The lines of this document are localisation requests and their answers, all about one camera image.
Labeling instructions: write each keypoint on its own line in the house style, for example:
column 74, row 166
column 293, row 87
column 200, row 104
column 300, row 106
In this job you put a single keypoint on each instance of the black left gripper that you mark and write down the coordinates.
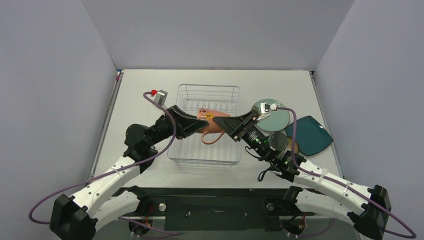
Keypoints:
column 186, row 124

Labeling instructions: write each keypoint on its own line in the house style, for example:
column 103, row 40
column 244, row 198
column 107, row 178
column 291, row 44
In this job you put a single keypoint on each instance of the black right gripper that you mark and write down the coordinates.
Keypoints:
column 242, row 125

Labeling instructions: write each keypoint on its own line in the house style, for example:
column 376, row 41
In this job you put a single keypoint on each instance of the pink floral ceramic mug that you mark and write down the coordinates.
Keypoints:
column 212, row 128

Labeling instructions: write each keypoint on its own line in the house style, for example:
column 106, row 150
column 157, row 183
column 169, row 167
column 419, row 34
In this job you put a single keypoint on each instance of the light blue floral round plate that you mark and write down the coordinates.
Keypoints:
column 277, row 120

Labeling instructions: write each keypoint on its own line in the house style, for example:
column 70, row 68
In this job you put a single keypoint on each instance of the tan bowl with patterned rim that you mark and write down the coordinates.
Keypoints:
column 292, row 146

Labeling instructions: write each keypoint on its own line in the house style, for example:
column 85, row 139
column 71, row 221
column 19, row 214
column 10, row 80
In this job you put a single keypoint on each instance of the dark teal square plate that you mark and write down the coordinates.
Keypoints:
column 311, row 137

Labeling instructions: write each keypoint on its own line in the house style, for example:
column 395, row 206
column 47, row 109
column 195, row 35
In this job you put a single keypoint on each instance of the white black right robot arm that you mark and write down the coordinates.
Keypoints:
column 366, row 208

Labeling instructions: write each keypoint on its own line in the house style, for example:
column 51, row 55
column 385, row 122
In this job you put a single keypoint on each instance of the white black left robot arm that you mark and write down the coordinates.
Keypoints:
column 79, row 216

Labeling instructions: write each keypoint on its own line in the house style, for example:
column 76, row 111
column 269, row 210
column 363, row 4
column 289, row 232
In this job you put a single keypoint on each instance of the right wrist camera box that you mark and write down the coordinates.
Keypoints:
column 265, row 110

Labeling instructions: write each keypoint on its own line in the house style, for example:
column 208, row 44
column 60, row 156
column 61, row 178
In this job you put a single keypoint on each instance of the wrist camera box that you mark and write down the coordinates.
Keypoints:
column 265, row 110
column 159, row 96

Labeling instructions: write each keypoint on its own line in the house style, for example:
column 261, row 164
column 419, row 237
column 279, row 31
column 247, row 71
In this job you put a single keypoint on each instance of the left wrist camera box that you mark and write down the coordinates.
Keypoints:
column 159, row 96

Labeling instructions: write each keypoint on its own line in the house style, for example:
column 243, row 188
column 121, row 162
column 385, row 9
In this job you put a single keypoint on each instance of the black table front rail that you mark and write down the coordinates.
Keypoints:
column 212, row 209

